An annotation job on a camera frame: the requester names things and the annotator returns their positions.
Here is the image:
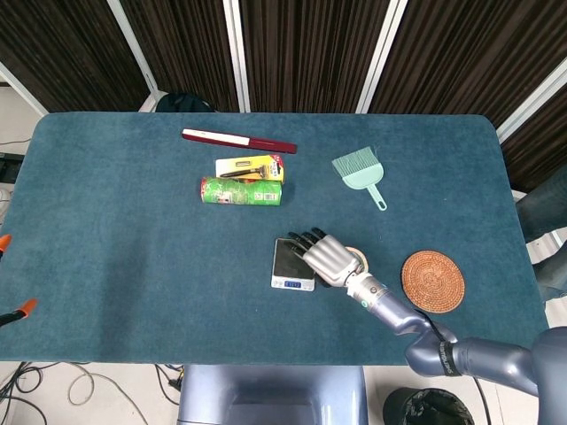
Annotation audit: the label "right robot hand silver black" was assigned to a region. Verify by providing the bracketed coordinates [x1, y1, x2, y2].
[287, 227, 362, 287]

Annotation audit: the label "white tape roll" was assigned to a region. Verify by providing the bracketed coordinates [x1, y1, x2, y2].
[343, 246, 370, 274]

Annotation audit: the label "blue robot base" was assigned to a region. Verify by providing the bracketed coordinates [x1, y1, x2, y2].
[176, 365, 369, 425]

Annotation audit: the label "digital kitchen scale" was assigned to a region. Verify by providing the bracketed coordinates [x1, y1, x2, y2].
[270, 237, 316, 292]

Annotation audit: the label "mint green small brush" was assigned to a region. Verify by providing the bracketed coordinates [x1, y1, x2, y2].
[331, 146, 388, 213]

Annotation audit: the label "round woven brown coaster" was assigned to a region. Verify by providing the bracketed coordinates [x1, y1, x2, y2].
[400, 250, 466, 314]

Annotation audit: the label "green chips can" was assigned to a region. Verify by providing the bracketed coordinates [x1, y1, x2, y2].
[199, 176, 284, 208]

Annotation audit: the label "yellow razor blister pack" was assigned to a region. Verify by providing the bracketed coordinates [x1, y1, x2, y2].
[214, 153, 286, 184]

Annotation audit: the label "dark red white long box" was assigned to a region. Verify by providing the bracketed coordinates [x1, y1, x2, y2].
[181, 127, 298, 156]

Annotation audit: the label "black trash bin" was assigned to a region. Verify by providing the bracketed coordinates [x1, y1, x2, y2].
[382, 387, 476, 425]

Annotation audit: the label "blue table cloth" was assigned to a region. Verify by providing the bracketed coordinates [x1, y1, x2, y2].
[0, 112, 553, 367]

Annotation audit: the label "brown partition screen white frames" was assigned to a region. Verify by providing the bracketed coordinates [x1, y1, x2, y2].
[0, 0, 567, 194]

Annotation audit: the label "black bag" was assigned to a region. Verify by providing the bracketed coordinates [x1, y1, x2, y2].
[155, 91, 216, 113]

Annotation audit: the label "black box on floor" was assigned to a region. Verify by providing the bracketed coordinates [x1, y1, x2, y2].
[0, 152, 26, 183]

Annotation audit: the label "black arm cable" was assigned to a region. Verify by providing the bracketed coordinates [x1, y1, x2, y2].
[414, 309, 493, 425]

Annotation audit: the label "black floor cable with plug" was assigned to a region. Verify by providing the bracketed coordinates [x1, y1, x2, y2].
[153, 363, 183, 406]

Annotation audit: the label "grey looped floor cable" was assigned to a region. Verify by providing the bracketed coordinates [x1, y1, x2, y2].
[67, 362, 150, 425]

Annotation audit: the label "black floor cable bundle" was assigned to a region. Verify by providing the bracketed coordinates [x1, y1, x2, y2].
[0, 361, 48, 425]

